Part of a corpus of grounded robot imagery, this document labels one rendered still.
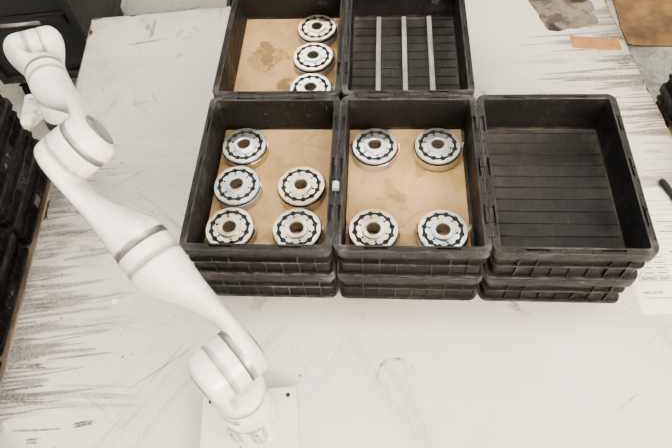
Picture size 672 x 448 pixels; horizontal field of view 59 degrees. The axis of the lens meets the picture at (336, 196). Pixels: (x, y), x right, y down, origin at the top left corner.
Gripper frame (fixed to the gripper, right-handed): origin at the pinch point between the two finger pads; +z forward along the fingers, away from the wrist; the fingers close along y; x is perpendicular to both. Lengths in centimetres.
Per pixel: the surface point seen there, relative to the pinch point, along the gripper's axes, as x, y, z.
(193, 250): -25.6, -35.6, -8.9
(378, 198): -65, -25, -5
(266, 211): -41.0, -23.1, -1.9
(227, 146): -34.1, -5.5, -4.8
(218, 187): -31.2, -16.5, -3.7
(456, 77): -92, 6, -10
